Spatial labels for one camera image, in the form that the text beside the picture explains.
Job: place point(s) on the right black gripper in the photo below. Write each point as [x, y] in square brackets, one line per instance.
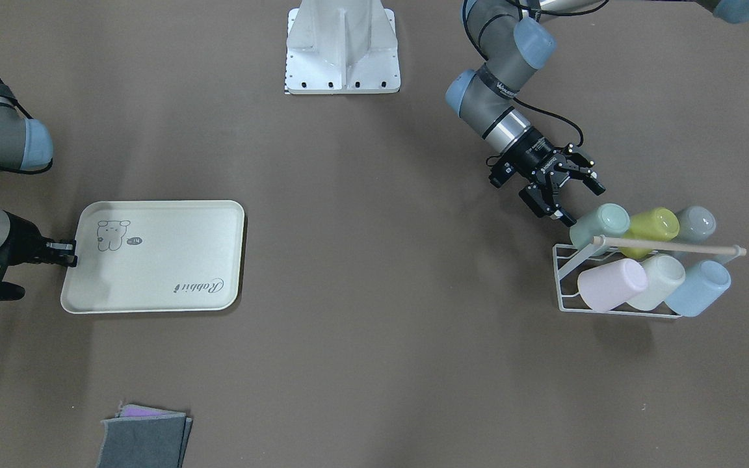
[21, 242]

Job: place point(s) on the yellow cup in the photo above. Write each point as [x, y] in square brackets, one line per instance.
[657, 225]

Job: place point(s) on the green cup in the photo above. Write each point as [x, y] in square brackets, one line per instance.
[609, 219]

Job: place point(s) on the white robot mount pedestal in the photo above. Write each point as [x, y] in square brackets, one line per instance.
[341, 47]

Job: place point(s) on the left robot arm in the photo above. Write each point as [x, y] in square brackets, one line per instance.
[632, 102]

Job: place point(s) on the grey folded cloth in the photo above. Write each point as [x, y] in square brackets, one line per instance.
[141, 436]

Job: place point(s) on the cream white cup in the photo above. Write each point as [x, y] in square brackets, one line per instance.
[665, 274]

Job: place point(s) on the white wire cup rack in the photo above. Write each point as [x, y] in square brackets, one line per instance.
[569, 262]

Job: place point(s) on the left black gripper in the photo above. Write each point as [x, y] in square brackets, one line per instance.
[534, 153]

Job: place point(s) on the cream rabbit tray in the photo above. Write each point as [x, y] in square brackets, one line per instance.
[156, 256]

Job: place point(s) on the blue cup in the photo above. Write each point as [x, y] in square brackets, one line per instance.
[704, 283]

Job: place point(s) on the pink cup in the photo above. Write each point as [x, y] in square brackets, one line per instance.
[604, 287]

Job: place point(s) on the grey cup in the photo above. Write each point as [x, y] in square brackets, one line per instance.
[696, 224]

